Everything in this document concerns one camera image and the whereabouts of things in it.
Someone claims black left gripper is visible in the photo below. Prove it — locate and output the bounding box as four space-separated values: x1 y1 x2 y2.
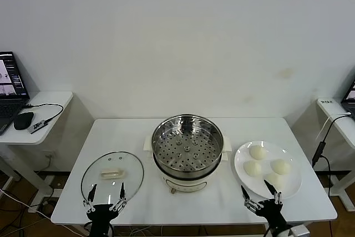
82 183 128 237

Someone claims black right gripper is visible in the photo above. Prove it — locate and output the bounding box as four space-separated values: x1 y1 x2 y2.
240 179 292 231

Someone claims white steamed baozi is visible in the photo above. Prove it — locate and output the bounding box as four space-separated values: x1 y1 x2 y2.
248 144 267 162
270 159 291 176
243 160 262 178
263 172 284 190

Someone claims glass lid with cream handle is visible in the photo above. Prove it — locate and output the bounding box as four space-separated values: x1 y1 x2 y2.
80 151 145 210

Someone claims perforated stainless steel steamer basket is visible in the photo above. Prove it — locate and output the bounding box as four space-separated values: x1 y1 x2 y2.
143 114 232 178

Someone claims white round plate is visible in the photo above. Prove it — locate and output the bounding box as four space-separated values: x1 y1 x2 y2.
234 140 303 200

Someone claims cream electric cooker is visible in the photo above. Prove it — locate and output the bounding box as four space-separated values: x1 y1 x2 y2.
152 148 222 195

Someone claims grey usb dongle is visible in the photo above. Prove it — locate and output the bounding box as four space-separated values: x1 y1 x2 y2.
29 119 48 134

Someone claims white side table with label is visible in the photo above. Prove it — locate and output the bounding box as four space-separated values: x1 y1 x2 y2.
291 98 355 211

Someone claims white side table with mouse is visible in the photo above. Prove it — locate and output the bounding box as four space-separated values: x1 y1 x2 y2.
0 90 95 210

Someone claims black computer mouse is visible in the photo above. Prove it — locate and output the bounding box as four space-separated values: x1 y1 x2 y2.
13 111 34 131

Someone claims black laptop with mouse beside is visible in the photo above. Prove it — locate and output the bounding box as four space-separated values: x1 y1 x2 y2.
0 51 31 137

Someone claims white floor cable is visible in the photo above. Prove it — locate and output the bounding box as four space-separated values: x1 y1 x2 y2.
0 188 56 221

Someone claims black dongle cable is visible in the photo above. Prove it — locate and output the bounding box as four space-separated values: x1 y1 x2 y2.
23 103 64 123

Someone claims black laptop with white cable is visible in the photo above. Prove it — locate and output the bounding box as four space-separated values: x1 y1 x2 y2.
341 74 355 117

